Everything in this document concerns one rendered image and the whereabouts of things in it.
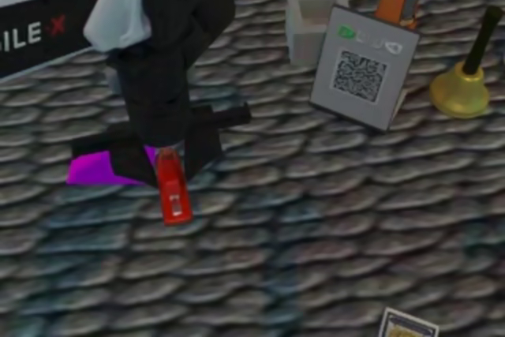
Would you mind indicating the purple block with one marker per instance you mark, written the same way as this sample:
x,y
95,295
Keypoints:
x,y
90,169

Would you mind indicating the grey QR code sign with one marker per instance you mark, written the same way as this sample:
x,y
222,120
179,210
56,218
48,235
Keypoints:
x,y
361,72

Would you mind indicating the grey square open box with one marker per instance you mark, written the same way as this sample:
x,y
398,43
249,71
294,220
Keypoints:
x,y
305,33

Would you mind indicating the printed card with dark border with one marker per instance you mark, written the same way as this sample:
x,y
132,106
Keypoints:
x,y
408,325

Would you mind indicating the red stapler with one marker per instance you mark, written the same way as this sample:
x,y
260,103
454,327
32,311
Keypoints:
x,y
174,191

